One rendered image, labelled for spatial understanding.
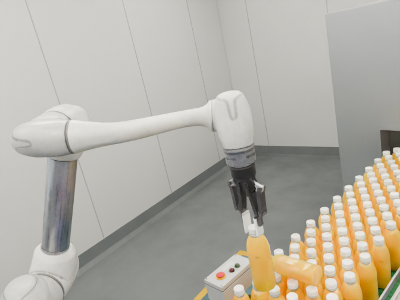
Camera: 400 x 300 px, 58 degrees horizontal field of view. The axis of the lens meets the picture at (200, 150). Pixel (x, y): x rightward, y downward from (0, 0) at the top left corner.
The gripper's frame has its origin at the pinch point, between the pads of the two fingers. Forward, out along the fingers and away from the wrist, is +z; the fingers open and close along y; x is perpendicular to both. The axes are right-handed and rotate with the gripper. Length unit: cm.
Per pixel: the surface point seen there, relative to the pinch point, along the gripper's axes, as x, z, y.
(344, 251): 42, 33, 6
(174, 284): 69, 144, -178
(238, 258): 19.0, 34.8, -30.4
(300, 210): 230, 142, -148
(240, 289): 2.7, 32.9, -15.1
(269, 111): 369, 67, -282
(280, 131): 372, 100, -268
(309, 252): 34.8, 32.6, -5.6
